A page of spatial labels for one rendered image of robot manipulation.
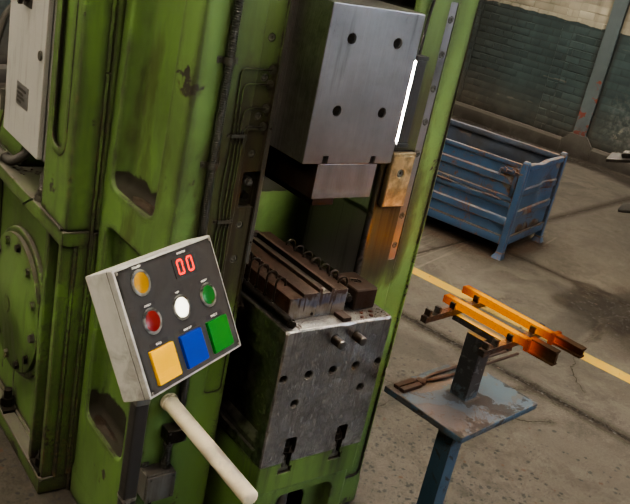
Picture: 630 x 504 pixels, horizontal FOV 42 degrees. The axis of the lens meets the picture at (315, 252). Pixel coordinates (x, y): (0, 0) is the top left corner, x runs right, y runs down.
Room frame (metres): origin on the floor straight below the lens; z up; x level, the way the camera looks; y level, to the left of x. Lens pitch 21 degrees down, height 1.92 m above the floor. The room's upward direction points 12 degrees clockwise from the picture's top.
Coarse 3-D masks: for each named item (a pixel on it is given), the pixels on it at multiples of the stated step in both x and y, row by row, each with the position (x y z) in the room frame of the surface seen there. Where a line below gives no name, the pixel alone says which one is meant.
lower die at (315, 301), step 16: (256, 240) 2.36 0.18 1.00; (272, 240) 2.41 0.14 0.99; (256, 256) 2.26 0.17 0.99; (272, 256) 2.29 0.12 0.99; (256, 272) 2.17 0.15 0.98; (272, 272) 2.19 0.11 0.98; (288, 272) 2.19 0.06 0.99; (320, 272) 2.24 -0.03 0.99; (272, 288) 2.11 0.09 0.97; (288, 288) 2.11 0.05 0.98; (304, 288) 2.11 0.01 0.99; (320, 288) 2.11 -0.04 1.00; (336, 288) 2.15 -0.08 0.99; (288, 304) 2.04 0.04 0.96; (304, 304) 2.07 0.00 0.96; (320, 304) 2.11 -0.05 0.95; (336, 304) 2.15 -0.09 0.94
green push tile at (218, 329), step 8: (216, 320) 1.71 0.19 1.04; (224, 320) 1.74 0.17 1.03; (208, 328) 1.68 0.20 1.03; (216, 328) 1.70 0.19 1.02; (224, 328) 1.73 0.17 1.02; (216, 336) 1.69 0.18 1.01; (224, 336) 1.72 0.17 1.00; (232, 336) 1.74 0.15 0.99; (216, 344) 1.68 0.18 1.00; (224, 344) 1.70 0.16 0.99; (216, 352) 1.67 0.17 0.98
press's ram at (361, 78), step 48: (336, 0) 2.04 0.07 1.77; (288, 48) 2.12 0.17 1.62; (336, 48) 2.03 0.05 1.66; (384, 48) 2.12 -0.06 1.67; (288, 96) 2.09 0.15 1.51; (336, 96) 2.05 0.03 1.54; (384, 96) 2.15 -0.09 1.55; (288, 144) 2.06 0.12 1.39; (336, 144) 2.07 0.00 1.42; (384, 144) 2.17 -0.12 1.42
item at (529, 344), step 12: (444, 300) 2.33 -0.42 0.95; (456, 300) 2.31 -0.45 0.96; (468, 312) 2.27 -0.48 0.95; (480, 312) 2.26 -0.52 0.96; (492, 324) 2.21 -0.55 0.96; (504, 324) 2.21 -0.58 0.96; (516, 336) 2.15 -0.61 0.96; (528, 348) 2.12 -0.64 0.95; (540, 348) 2.11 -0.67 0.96; (552, 348) 2.09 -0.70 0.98; (552, 360) 2.08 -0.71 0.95
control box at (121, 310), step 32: (160, 256) 1.65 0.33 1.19; (192, 256) 1.74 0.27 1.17; (96, 288) 1.53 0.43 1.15; (128, 288) 1.54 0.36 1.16; (160, 288) 1.61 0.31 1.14; (192, 288) 1.70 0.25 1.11; (224, 288) 1.79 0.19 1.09; (128, 320) 1.50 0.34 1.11; (160, 320) 1.57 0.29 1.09; (192, 320) 1.66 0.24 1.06; (128, 352) 1.49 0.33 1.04; (224, 352) 1.70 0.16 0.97; (128, 384) 1.48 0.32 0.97
